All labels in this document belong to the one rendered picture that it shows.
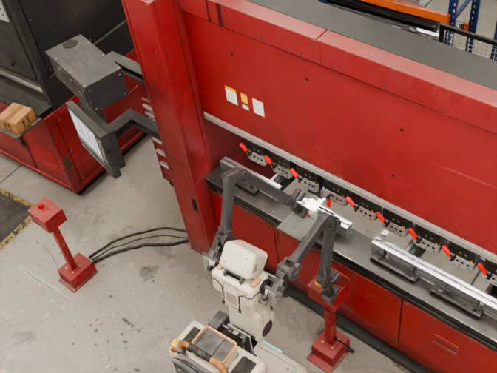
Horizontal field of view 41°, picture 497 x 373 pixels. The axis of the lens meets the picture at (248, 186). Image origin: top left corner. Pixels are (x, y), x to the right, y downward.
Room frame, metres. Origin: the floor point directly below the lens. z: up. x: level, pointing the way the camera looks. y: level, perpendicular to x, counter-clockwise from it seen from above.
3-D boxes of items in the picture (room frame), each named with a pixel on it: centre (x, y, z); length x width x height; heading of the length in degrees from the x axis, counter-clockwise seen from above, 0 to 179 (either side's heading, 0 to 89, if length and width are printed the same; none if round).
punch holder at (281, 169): (2.94, -0.24, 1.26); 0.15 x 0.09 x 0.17; 43
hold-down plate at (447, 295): (2.00, -1.04, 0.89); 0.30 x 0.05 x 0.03; 43
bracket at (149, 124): (3.54, 0.69, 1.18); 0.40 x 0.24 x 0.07; 43
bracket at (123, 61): (3.54, 0.69, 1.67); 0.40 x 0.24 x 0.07; 43
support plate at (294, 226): (2.67, -0.29, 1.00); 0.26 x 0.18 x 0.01; 133
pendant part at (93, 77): (3.35, 0.84, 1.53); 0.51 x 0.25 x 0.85; 32
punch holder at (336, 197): (2.65, -0.51, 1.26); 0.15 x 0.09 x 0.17; 43
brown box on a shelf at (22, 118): (4.10, 1.66, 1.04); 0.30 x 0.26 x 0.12; 47
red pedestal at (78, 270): (3.32, 1.44, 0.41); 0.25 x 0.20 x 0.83; 133
